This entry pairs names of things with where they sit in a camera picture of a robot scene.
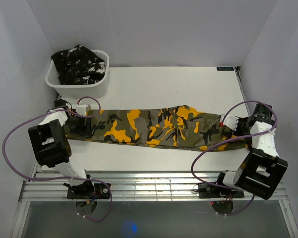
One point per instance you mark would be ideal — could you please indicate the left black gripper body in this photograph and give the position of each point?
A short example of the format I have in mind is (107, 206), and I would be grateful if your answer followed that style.
(76, 125)

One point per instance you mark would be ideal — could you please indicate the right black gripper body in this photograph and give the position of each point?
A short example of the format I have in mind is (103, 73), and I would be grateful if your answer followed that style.
(242, 129)

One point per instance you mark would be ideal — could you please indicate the yellow green camouflage trousers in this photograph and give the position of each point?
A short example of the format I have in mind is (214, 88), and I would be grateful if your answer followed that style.
(180, 127)

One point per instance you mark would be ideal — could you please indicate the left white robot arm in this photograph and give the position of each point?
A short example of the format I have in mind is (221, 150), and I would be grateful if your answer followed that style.
(51, 146)

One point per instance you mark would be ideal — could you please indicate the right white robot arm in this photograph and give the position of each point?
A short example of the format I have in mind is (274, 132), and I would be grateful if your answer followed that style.
(262, 169)

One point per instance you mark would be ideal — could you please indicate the black white camouflage trousers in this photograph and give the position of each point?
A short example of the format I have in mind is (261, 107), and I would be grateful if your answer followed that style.
(79, 66)

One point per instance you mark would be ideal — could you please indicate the white plastic laundry basket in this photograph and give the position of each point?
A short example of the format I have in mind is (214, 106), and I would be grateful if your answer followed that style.
(96, 90)

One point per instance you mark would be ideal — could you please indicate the dark blue table label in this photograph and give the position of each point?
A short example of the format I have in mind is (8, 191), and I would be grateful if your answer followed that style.
(225, 68)

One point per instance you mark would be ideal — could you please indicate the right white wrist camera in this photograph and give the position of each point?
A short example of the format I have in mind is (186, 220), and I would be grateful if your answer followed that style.
(229, 121)

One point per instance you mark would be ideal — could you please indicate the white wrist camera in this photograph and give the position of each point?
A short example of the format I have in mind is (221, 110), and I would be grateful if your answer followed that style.
(229, 121)
(83, 109)

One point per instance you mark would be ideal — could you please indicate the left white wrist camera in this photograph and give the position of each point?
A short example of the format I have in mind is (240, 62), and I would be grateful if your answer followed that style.
(83, 109)

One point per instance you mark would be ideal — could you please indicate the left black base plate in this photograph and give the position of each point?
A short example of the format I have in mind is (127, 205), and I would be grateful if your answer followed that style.
(100, 192)

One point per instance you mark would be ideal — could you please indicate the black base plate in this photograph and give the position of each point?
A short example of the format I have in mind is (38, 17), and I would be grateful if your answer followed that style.
(100, 192)
(208, 191)

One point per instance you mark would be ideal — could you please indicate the aluminium rail frame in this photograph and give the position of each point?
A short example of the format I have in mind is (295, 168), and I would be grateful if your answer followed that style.
(125, 187)

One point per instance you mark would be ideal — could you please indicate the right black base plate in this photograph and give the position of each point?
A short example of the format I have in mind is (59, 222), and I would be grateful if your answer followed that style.
(208, 191)

